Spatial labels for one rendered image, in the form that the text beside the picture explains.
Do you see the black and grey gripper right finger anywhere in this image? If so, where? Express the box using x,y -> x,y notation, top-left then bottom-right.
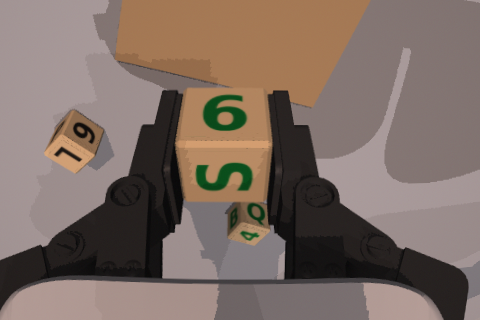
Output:
267,90 -> 469,320

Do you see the tan wooden block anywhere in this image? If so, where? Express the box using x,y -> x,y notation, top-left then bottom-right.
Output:
175,88 -> 273,202
227,202 -> 271,246
44,110 -> 104,174

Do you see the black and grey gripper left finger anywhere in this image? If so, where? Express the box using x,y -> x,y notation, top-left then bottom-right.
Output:
0,90 -> 184,310

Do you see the tan square mat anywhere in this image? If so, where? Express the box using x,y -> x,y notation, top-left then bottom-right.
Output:
115,0 -> 371,108

